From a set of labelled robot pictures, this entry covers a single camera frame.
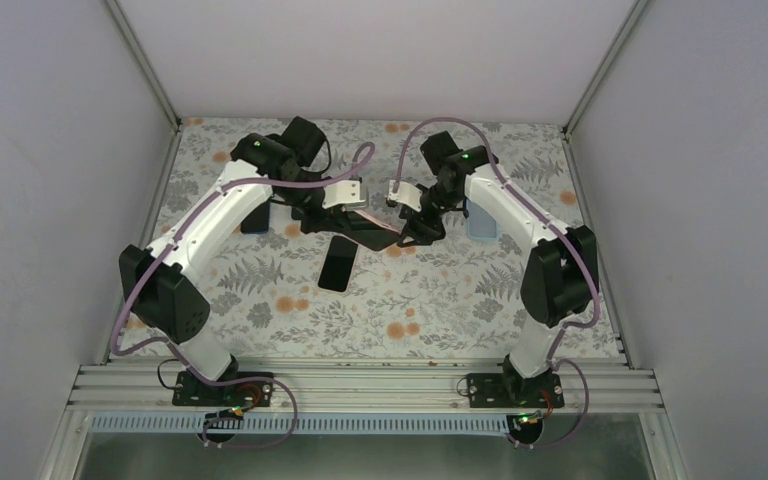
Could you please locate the phone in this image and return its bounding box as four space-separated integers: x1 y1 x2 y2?
342 212 400 252
317 235 359 293

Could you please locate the light blue phone case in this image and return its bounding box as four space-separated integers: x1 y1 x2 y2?
466 201 499 242

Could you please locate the black smartphone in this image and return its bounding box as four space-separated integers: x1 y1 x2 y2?
240 203 271 235

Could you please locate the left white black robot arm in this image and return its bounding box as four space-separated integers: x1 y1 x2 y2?
109 117 375 405

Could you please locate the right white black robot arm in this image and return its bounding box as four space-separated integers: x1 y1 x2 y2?
387 132 600 407

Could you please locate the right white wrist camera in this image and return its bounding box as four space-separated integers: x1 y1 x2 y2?
386 180 423 212

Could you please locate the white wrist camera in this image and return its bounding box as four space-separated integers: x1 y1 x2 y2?
386 180 423 212
322 180 369 211

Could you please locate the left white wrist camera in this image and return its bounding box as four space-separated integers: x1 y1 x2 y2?
322 180 369 211

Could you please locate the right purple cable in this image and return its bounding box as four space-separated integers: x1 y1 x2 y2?
390 117 603 452

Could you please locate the purple cable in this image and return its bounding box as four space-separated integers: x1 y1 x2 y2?
109 141 377 386
390 117 603 452

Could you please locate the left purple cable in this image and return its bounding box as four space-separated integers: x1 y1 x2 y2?
109 141 377 386

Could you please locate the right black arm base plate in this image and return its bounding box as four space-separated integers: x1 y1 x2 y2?
463 371 565 409

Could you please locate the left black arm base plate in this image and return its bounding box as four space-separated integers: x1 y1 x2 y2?
171 371 274 409

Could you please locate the aluminium front rail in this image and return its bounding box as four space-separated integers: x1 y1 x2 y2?
67 359 665 413

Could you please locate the grey slotted cable duct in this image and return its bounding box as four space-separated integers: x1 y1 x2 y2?
90 412 513 436

